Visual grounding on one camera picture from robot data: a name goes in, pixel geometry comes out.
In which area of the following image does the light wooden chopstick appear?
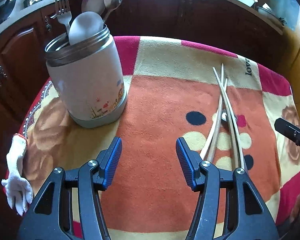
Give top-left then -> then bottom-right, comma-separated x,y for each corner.
213,67 -> 247,172

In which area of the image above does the thin wooden chopstick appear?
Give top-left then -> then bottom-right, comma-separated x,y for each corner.
200,113 -> 217,160

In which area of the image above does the white plastic rice spoon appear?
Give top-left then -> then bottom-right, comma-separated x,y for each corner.
69,11 -> 103,45

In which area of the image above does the silver metal fork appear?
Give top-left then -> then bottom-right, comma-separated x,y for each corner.
50,0 -> 72,35

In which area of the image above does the brown wooden chopstick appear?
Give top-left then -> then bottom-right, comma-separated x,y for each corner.
206,95 -> 223,163

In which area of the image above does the dark handled metal spoon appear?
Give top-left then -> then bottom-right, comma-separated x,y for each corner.
81,0 -> 106,15

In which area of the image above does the white knitted glove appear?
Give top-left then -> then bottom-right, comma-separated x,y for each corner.
1,133 -> 33,216

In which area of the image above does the colourful patterned towel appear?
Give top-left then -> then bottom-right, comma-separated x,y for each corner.
19,36 -> 300,239

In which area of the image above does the white steel utensil jar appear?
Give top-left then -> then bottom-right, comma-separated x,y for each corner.
45,25 -> 127,128

